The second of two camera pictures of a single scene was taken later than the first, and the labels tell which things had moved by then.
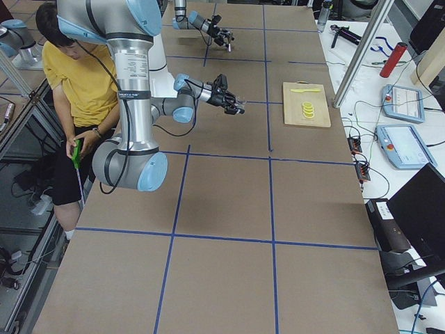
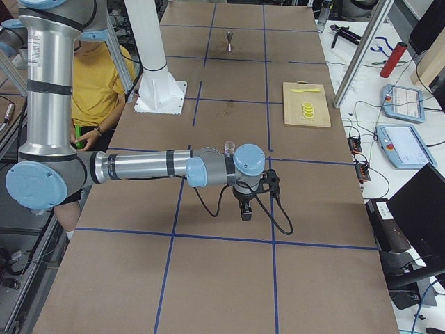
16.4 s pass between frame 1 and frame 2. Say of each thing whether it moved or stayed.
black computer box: stayed
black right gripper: moved
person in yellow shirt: stayed
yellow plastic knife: stayed
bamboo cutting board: stayed
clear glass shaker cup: moved
